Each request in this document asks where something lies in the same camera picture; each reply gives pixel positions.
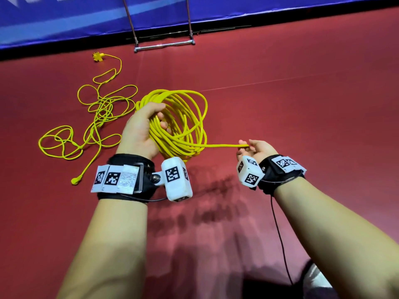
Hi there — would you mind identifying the person's left hand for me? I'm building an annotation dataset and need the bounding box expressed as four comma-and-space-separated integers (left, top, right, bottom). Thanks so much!
115, 101, 173, 162

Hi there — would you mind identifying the person's right hand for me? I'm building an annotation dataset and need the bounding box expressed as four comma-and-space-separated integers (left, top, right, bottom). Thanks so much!
235, 138, 280, 167

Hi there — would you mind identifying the yellow cord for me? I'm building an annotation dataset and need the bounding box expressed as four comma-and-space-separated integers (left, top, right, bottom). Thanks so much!
135, 88, 251, 162
37, 51, 140, 186

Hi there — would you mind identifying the metal rack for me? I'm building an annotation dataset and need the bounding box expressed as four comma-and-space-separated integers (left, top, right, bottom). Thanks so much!
120, 0, 197, 54

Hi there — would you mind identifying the person's right forearm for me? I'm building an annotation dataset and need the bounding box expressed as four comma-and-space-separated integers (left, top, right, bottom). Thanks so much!
273, 175, 399, 299

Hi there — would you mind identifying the person's left forearm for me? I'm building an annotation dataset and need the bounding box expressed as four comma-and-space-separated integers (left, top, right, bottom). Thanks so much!
55, 197, 158, 299

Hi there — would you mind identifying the black marker wristband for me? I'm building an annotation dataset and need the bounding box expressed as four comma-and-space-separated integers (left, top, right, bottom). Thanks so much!
258, 154, 308, 197
90, 153, 158, 203

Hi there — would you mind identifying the blue banner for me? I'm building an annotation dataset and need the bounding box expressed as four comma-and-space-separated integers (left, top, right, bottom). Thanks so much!
0, 0, 399, 50

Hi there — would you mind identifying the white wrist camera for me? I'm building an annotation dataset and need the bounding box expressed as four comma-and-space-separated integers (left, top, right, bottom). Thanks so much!
151, 156, 195, 203
236, 155, 266, 191

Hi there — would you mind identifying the black cable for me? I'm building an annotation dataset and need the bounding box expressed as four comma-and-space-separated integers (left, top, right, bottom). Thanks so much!
268, 195, 295, 286

